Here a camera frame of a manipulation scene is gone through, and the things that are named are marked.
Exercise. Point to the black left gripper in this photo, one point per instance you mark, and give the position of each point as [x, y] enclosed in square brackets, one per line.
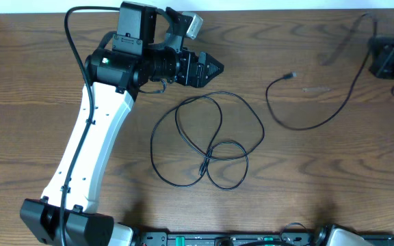
[200, 76]

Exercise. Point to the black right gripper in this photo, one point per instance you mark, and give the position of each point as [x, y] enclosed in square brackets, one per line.
[385, 63]

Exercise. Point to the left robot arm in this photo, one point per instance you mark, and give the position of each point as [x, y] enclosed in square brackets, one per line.
[146, 46]

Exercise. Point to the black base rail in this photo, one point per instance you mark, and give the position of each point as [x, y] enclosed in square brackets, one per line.
[293, 234]

